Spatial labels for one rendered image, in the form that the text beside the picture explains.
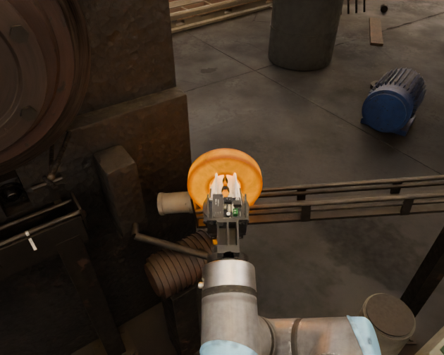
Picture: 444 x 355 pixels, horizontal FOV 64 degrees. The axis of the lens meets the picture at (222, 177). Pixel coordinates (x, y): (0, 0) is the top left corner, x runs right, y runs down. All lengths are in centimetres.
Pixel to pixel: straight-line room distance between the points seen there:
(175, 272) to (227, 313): 44
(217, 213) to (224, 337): 20
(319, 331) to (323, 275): 104
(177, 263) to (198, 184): 32
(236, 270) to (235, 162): 22
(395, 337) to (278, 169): 134
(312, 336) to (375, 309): 39
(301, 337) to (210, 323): 15
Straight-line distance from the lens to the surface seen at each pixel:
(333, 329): 62
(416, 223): 203
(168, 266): 99
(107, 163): 89
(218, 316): 57
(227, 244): 59
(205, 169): 71
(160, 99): 97
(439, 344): 89
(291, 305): 155
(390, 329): 98
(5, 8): 61
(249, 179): 73
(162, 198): 92
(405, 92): 248
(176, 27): 422
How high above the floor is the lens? 133
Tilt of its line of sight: 41 degrees down
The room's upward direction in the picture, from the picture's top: straight up
